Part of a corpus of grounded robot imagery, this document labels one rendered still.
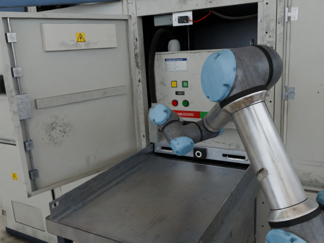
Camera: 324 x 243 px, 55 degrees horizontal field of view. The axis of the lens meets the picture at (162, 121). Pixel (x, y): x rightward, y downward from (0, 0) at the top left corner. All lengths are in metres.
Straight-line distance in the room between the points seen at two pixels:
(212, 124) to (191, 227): 0.35
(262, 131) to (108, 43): 0.98
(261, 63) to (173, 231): 0.59
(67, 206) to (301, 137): 0.96
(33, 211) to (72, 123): 1.23
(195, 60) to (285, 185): 0.91
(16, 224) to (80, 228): 1.72
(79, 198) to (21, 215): 1.46
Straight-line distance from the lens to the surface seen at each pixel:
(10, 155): 2.53
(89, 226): 1.13
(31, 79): 1.38
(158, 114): 1.09
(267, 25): 1.36
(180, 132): 1.07
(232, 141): 1.51
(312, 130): 1.36
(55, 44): 1.40
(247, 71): 0.74
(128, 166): 1.52
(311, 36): 1.32
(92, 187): 1.34
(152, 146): 1.68
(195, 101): 1.53
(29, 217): 2.65
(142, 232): 1.06
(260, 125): 0.73
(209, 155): 1.56
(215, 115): 1.03
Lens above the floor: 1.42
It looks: 14 degrees down
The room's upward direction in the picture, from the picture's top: 3 degrees counter-clockwise
